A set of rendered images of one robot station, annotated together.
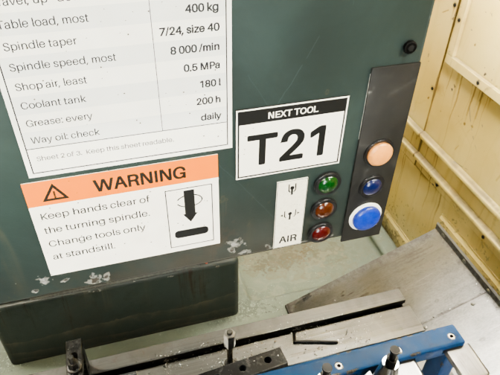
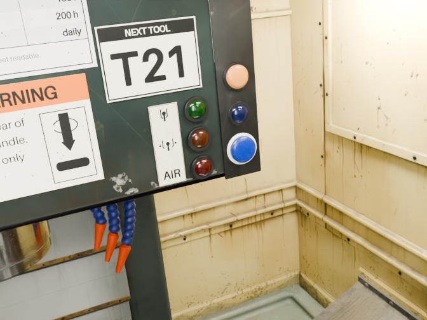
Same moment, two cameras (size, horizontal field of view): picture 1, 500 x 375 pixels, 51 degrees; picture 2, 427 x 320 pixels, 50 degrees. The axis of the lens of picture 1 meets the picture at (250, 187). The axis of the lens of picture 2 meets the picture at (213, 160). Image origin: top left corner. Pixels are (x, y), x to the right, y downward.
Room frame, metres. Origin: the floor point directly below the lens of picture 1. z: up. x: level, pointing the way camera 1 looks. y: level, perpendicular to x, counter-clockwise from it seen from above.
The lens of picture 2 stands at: (-0.09, -0.05, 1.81)
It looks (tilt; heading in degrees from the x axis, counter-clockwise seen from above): 19 degrees down; 356
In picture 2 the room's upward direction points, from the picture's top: 6 degrees counter-clockwise
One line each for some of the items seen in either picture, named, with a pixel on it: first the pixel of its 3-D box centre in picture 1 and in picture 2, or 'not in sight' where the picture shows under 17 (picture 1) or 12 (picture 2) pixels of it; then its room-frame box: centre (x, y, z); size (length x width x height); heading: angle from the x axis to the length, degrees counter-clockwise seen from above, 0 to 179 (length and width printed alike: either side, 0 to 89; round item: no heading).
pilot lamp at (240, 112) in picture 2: (371, 186); (239, 113); (0.39, -0.12, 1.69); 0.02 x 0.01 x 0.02; 107
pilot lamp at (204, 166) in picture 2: (321, 233); (203, 167); (0.38, -0.07, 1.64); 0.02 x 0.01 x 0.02; 107
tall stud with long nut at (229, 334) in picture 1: (229, 347); not in sight; (0.69, 0.04, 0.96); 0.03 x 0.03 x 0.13
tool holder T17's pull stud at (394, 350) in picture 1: (393, 356); not in sight; (0.45, -0.22, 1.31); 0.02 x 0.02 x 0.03
